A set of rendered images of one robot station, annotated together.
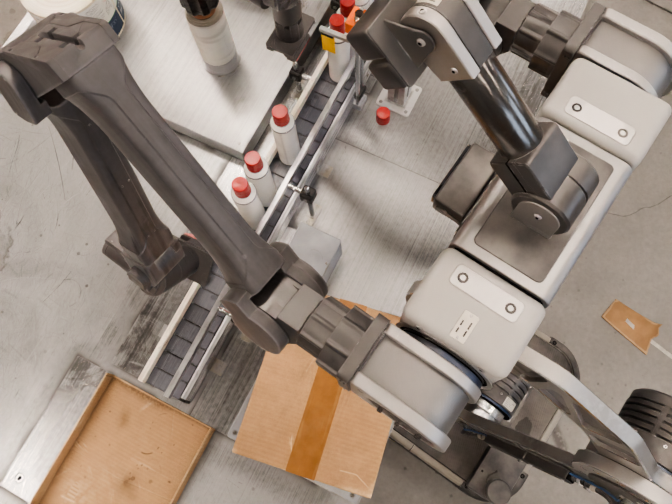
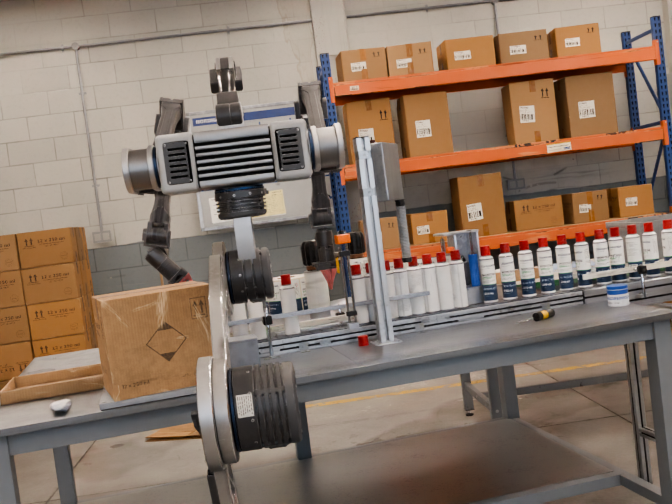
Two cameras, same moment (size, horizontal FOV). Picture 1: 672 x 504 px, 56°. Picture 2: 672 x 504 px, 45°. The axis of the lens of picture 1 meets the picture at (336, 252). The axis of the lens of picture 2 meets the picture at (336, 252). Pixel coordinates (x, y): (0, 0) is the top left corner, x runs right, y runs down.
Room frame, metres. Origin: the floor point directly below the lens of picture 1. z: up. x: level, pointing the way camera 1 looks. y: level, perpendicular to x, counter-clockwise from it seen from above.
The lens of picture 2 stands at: (-1.19, -1.90, 1.28)
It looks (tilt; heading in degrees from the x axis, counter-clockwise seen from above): 3 degrees down; 43
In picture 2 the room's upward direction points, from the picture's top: 7 degrees counter-clockwise
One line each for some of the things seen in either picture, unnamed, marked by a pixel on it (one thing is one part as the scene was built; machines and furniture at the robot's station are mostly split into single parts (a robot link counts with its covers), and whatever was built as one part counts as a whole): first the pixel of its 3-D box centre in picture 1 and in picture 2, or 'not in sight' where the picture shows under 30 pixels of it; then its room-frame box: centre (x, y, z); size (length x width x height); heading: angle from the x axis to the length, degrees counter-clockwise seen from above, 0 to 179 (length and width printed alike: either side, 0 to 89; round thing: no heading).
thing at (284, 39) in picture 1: (289, 25); (326, 255); (0.82, 0.03, 1.12); 0.10 x 0.07 x 0.07; 146
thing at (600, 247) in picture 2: not in sight; (601, 257); (1.63, -0.58, 0.98); 0.05 x 0.05 x 0.20
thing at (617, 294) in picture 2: not in sight; (617, 295); (1.46, -0.70, 0.87); 0.07 x 0.07 x 0.07
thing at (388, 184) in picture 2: not in sight; (378, 173); (0.89, -0.19, 1.38); 0.17 x 0.10 x 0.19; 21
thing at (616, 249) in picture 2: not in sight; (617, 254); (1.68, -0.62, 0.98); 0.05 x 0.05 x 0.20
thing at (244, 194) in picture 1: (248, 203); (238, 312); (0.51, 0.17, 0.98); 0.05 x 0.05 x 0.20
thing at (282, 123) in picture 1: (285, 135); (289, 304); (0.65, 0.07, 0.98); 0.05 x 0.05 x 0.20
